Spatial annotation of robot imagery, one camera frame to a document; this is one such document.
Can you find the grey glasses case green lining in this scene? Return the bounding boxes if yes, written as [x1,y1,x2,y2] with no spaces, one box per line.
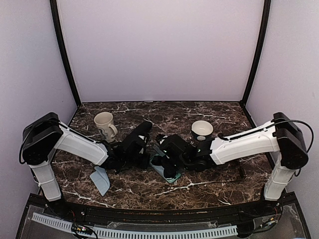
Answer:
[149,145,181,183]

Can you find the black glasses case cream lining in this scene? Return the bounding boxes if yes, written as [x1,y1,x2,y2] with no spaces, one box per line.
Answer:
[126,121,153,144]

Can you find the blue cleaning cloth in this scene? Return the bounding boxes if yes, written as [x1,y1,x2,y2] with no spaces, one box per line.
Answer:
[90,166,110,197]

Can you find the dark sunglasses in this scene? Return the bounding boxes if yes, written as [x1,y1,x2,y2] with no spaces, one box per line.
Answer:
[221,159,246,183]

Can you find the black aviator sunglasses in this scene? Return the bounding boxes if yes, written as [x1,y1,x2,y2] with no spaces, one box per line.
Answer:
[150,155,163,166]

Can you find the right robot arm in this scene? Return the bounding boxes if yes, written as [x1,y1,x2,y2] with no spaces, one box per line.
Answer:
[156,112,310,216]

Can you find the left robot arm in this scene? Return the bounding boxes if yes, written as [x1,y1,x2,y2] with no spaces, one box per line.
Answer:
[19,112,153,217]

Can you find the cream bowl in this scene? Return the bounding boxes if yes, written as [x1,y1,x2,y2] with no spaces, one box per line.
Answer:
[191,120,214,141]

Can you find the cream paper cup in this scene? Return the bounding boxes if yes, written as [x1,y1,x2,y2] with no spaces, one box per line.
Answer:
[94,112,118,143]

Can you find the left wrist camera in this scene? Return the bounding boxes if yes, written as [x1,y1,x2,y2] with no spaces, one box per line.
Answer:
[138,133,150,154]

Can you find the white slotted cable duct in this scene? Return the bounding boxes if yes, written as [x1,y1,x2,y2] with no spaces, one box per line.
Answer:
[31,213,238,239]

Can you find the left black frame post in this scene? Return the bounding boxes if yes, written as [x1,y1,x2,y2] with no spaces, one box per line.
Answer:
[49,0,82,107]

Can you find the black frame post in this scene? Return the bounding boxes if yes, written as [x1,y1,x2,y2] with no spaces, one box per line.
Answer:
[241,0,271,107]
[49,0,82,107]

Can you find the black front rail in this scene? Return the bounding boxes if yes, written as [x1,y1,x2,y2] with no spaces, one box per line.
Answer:
[27,193,297,225]

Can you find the right black frame post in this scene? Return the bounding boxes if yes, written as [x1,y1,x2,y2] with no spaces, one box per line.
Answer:
[241,0,271,107]

